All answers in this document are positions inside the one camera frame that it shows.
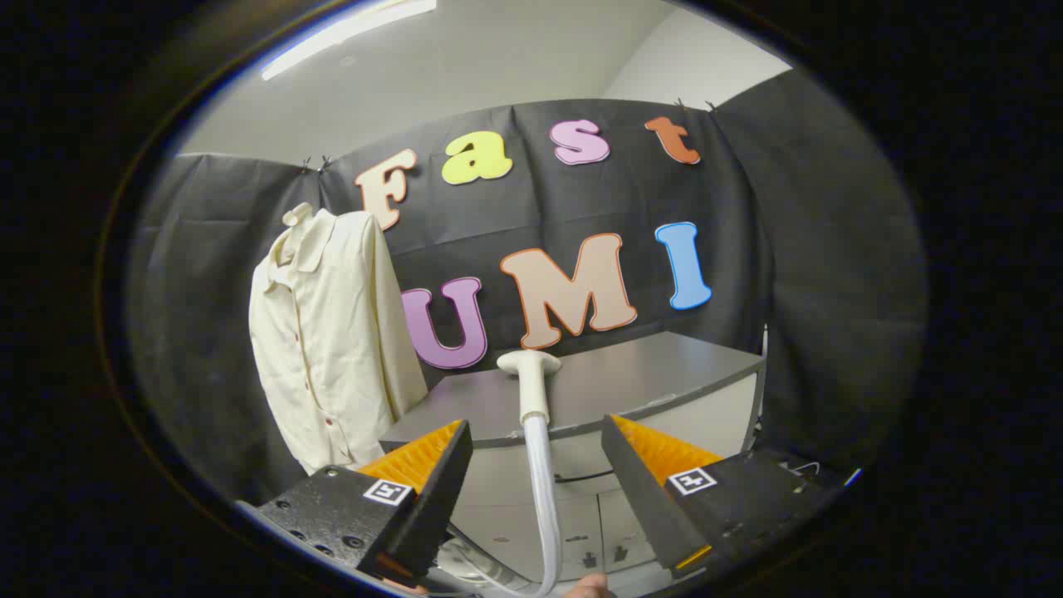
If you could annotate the black backdrop cloth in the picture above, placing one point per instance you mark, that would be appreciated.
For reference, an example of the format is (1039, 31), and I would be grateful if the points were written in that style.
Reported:
(208, 274)

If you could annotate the cream plastic hanger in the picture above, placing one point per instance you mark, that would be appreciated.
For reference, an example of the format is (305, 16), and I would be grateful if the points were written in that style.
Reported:
(297, 214)

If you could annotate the white garment steamer head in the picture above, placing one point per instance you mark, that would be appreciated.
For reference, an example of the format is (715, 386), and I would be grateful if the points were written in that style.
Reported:
(531, 386)

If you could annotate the cream button-up shirt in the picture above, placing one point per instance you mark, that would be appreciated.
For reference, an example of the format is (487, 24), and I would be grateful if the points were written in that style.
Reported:
(332, 349)

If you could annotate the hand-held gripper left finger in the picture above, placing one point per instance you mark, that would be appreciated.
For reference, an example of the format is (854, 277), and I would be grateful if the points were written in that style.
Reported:
(436, 507)

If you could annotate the white cabinet with grey top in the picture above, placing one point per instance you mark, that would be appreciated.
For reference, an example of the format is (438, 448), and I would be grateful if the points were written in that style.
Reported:
(631, 374)

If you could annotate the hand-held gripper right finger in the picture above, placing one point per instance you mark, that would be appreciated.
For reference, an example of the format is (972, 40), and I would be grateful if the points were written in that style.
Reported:
(644, 498)

